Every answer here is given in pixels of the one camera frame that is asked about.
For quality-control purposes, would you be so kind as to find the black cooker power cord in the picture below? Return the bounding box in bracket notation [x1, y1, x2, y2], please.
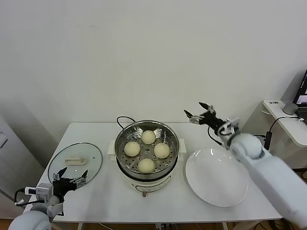
[116, 116, 136, 131]

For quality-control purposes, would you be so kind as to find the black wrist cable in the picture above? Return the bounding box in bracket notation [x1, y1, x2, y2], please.
[207, 126, 227, 150]
[14, 188, 27, 207]

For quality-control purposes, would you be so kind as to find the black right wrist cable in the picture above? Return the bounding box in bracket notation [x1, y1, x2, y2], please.
[207, 126, 227, 150]

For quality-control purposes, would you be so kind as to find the dark open laptop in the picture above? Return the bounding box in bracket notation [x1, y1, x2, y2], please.
[293, 68, 307, 125]

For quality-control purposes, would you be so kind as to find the grey round speaker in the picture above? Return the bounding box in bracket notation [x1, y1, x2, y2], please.
[282, 103, 299, 116]

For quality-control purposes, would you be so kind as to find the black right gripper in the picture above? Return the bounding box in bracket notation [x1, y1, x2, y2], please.
[183, 102, 227, 131]

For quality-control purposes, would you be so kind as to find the white electric cooker base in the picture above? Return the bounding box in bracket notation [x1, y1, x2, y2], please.
[107, 138, 187, 197]

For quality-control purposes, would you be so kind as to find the white round plate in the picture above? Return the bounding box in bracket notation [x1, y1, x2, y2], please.
[184, 148, 249, 207]

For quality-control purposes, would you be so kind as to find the glass lid with cream handle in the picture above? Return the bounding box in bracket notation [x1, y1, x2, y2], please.
[47, 142, 103, 186]

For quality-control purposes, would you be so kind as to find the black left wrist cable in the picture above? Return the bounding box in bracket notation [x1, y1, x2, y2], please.
[14, 188, 27, 207]

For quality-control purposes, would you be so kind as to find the stainless steel steamer basket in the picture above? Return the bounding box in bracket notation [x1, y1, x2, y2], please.
[114, 121, 180, 179]

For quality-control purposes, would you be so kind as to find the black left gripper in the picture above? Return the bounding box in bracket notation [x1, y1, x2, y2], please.
[52, 167, 89, 200]

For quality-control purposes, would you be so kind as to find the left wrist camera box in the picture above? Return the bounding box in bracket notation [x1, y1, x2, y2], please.
[25, 183, 54, 203]

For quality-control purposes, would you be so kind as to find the black cable with adapter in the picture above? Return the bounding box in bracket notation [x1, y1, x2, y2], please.
[254, 116, 303, 151]

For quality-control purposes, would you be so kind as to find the white side desk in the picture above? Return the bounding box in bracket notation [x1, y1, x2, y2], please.
[261, 99, 307, 208]

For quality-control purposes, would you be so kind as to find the white steamed baozi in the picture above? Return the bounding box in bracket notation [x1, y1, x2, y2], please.
[141, 130, 156, 145]
[153, 143, 171, 159]
[138, 158, 155, 174]
[124, 141, 141, 157]

